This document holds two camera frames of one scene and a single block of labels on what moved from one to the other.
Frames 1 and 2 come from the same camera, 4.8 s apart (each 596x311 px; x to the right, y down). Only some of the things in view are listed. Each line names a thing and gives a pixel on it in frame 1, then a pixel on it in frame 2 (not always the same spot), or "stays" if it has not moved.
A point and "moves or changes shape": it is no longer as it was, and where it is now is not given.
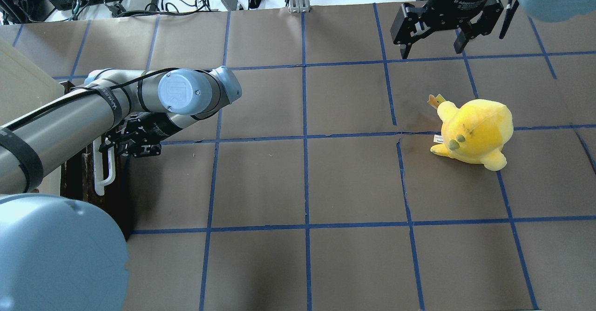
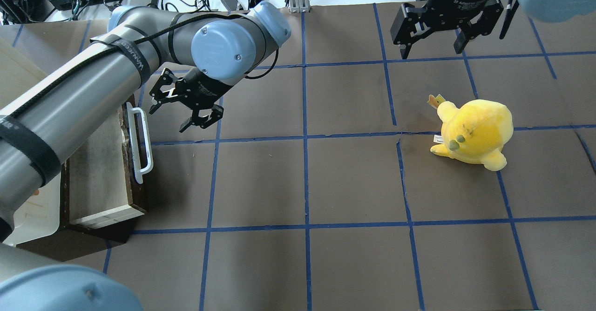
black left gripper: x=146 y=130 -> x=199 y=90
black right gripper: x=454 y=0 stays
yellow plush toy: x=476 y=132 stays
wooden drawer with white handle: x=104 y=177 moves or changes shape
